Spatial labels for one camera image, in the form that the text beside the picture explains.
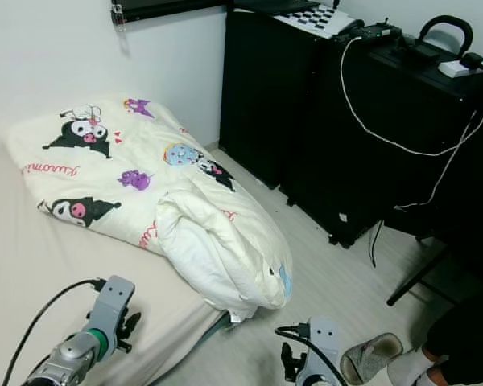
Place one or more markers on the white cartoon print duvet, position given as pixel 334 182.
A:
pixel 113 161

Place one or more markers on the grey slipper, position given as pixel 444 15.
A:
pixel 370 358

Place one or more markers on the cream bed mattress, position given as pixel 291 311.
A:
pixel 24 265

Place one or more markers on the black table leg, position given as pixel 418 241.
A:
pixel 423 273

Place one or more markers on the person with white socks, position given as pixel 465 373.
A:
pixel 459 338

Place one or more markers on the low black cabinet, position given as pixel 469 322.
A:
pixel 354 185

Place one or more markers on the tall black cabinet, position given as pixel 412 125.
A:
pixel 266 96

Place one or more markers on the white power adapter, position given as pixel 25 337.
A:
pixel 463 68

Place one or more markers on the small black router box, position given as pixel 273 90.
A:
pixel 378 34

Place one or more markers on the black headphones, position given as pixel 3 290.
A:
pixel 431 50

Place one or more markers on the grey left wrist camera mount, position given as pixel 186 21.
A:
pixel 117 293

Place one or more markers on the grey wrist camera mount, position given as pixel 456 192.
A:
pixel 324 334
pixel 117 293

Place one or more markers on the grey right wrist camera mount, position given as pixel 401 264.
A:
pixel 324 334

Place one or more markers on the black window frame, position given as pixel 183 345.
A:
pixel 161 6

